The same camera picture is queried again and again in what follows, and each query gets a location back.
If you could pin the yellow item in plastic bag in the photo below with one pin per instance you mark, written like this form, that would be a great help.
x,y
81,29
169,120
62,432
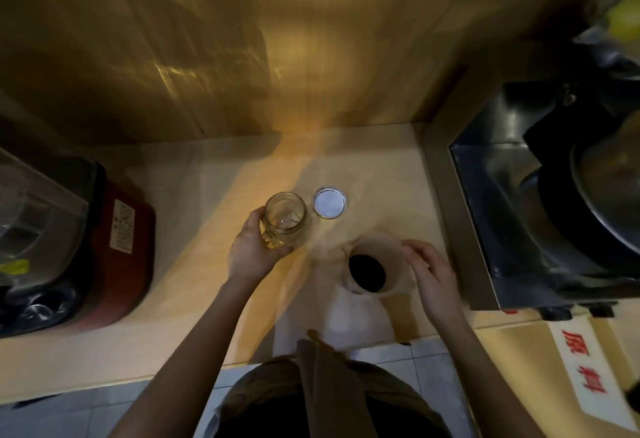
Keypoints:
x,y
625,20

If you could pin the white sign with red print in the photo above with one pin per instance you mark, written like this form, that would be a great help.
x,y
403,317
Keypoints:
x,y
590,377

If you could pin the olive clothing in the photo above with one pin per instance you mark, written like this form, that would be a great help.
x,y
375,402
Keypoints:
x,y
325,392

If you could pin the yellow cabinet panel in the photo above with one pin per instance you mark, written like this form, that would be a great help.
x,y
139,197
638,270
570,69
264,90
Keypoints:
x,y
530,382

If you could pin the person's left forearm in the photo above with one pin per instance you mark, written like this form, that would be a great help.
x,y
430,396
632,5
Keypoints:
x,y
190,362

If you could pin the white cup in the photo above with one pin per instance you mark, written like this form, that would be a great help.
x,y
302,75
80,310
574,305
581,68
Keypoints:
x,y
395,262

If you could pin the steel bowl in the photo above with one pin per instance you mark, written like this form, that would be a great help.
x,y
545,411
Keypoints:
x,y
610,187

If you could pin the clear glass jar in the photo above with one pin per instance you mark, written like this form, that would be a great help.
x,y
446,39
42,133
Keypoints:
x,y
285,217

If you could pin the person's left hand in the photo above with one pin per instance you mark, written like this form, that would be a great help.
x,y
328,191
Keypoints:
x,y
250,257

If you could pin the red blender base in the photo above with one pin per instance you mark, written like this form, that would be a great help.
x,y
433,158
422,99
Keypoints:
x,y
137,272

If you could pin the round metal jar lid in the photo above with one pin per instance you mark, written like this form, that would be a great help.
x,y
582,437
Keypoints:
x,y
329,202

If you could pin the stainless steel sink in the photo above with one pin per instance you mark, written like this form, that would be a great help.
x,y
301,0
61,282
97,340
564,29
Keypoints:
x,y
490,202

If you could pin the person's right forearm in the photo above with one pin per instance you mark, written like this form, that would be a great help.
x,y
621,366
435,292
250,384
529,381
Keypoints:
x,y
485,382

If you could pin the person's right hand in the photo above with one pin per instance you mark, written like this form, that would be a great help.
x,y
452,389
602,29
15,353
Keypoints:
x,y
435,282

